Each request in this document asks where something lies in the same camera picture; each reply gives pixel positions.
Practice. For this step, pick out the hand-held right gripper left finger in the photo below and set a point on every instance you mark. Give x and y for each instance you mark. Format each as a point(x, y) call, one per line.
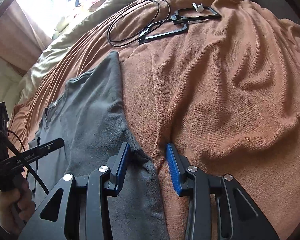
point(123, 166)

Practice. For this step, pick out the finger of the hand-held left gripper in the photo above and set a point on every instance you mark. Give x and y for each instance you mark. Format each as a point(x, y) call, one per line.
point(40, 150)

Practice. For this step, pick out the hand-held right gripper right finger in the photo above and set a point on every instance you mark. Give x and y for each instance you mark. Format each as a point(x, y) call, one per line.
point(172, 170)

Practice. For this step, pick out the grey T-shirt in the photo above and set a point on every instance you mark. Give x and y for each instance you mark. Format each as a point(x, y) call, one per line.
point(90, 120)

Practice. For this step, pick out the person's left hand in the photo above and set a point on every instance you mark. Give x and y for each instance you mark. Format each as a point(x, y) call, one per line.
point(17, 210)

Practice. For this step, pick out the cream padded headboard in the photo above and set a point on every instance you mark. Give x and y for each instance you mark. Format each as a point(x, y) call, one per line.
point(2, 80)

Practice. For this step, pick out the brown fleece blanket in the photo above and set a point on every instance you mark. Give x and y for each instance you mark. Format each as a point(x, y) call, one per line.
point(227, 100)

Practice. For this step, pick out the pink curtain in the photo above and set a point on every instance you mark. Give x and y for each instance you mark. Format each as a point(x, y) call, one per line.
point(20, 40)

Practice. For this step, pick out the beige duvet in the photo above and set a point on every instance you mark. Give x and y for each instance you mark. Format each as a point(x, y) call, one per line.
point(90, 22)

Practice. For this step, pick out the window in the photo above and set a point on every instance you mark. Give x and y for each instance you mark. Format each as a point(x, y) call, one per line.
point(40, 2)

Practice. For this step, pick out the small white clip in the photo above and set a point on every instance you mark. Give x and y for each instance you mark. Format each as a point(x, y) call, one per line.
point(198, 7)

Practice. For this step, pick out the black rectangular frame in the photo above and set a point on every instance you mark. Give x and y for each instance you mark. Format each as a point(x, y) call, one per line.
point(170, 31)

